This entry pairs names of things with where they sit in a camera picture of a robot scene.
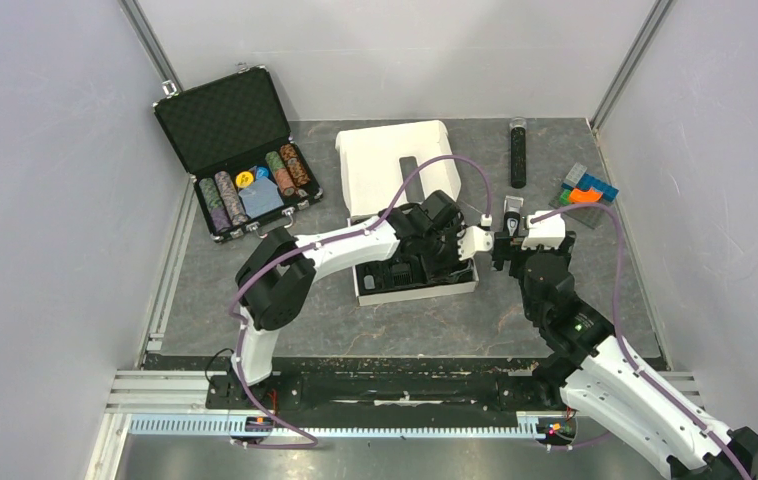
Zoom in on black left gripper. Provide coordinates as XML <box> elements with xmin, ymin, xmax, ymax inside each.
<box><xmin>420</xmin><ymin>226</ymin><xmax>474</xmax><ymax>284</ymax></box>

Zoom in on silver clipper blade head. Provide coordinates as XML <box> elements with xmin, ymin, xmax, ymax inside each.
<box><xmin>503</xmin><ymin>195</ymin><xmax>524</xmax><ymax>236</ymax></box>

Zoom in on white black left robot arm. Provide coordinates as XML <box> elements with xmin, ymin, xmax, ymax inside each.
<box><xmin>229</xmin><ymin>191</ymin><xmax>468</xmax><ymax>408</ymax></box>

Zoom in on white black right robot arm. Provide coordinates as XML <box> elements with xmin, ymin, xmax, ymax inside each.
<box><xmin>492</xmin><ymin>232</ymin><xmax>758</xmax><ymax>479</ymax></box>

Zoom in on black comb in tray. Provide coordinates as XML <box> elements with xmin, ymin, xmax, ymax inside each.
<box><xmin>390</xmin><ymin>262</ymin><xmax>413</xmax><ymax>288</ymax></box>

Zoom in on colourful building block set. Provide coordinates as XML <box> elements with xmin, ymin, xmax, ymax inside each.
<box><xmin>548</xmin><ymin>163</ymin><xmax>619</xmax><ymax>229</ymax></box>

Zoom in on white clipper kit box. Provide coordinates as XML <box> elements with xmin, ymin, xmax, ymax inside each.
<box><xmin>336</xmin><ymin>120</ymin><xmax>479</xmax><ymax>306</ymax></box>

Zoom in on black glitter tube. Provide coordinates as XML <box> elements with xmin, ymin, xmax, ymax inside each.
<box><xmin>509</xmin><ymin>117</ymin><xmax>527</xmax><ymax>189</ymax></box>

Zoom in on black poker chip case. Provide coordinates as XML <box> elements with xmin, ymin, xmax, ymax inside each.
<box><xmin>152</xmin><ymin>66</ymin><xmax>324</xmax><ymax>243</ymax></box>

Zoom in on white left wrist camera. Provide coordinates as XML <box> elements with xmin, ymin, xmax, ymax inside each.
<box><xmin>457</xmin><ymin>214</ymin><xmax>494</xmax><ymax>261</ymax></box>

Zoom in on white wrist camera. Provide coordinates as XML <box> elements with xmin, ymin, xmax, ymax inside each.
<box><xmin>521</xmin><ymin>210</ymin><xmax>566</xmax><ymax>250</ymax></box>
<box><xmin>457</xmin><ymin>214</ymin><xmax>494</xmax><ymax>261</ymax></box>

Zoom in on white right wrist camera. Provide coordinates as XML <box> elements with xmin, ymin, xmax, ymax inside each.
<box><xmin>521</xmin><ymin>210</ymin><xmax>566</xmax><ymax>250</ymax></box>

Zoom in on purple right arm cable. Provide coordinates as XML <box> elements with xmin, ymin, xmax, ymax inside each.
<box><xmin>529</xmin><ymin>201</ymin><xmax>755</xmax><ymax>480</ymax></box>

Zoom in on aluminium frame rail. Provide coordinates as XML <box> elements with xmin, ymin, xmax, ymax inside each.
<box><xmin>84</xmin><ymin>370</ymin><xmax>708</xmax><ymax>480</ymax></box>

